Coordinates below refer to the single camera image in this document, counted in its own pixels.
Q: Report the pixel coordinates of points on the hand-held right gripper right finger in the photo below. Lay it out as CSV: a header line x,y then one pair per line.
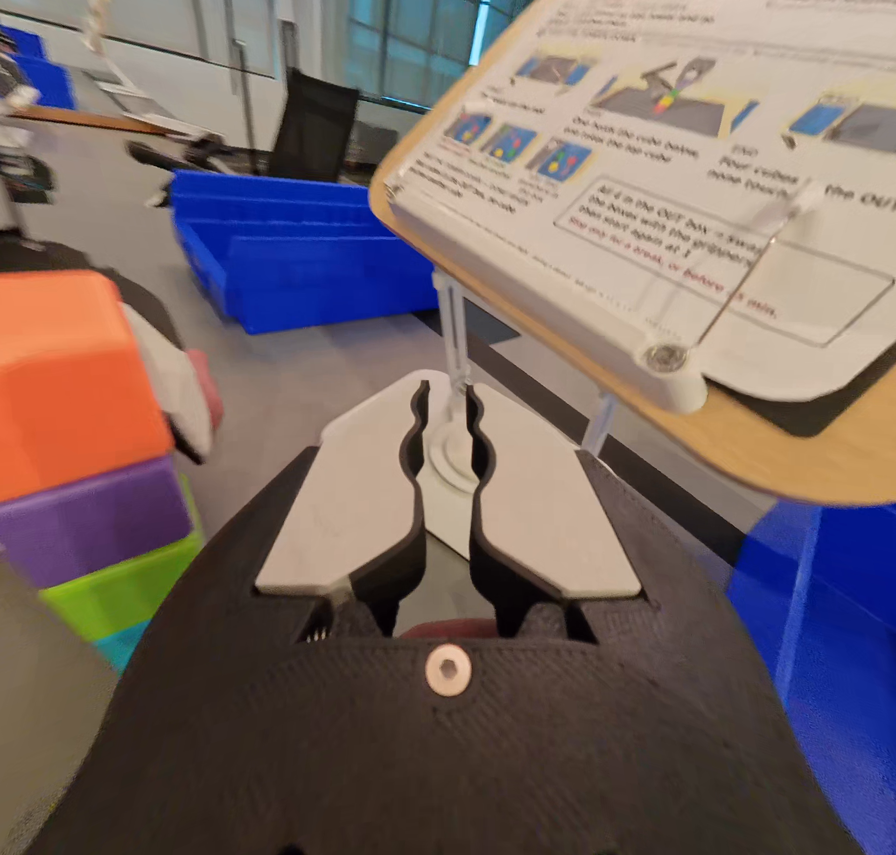
x,y
553,519

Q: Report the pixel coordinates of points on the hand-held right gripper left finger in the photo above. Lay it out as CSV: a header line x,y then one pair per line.
x,y
343,505

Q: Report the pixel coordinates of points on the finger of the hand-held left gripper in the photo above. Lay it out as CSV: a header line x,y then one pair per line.
x,y
42,694
171,386

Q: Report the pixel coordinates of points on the cyan cube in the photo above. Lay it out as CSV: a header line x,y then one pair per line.
x,y
122,648

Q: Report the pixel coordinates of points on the orange cube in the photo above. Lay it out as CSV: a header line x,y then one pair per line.
x,y
70,379

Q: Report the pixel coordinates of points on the green cube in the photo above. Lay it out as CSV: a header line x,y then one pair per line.
x,y
126,589

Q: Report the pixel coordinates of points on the purple cube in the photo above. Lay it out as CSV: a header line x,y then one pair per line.
x,y
84,519

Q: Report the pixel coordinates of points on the blue plastic bin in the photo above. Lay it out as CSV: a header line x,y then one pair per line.
x,y
826,624
294,274

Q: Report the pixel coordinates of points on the grey desk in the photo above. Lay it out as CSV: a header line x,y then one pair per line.
x,y
301,379

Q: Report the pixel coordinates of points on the person's left hand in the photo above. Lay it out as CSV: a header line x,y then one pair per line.
x,y
208,393

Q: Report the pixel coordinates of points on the thin wooden board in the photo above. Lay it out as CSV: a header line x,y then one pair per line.
x,y
91,119

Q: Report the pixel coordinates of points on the black device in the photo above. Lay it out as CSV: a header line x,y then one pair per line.
x,y
182,155

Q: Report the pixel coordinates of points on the small blue storage bin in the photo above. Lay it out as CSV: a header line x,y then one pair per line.
x,y
38,71

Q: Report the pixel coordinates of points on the white stand with wooden board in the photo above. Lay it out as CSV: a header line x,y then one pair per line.
x,y
735,449

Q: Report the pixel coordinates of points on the black mesh office chair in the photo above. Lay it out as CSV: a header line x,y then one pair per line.
x,y
315,127

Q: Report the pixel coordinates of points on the printed instruction sheet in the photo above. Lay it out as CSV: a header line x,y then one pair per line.
x,y
630,190

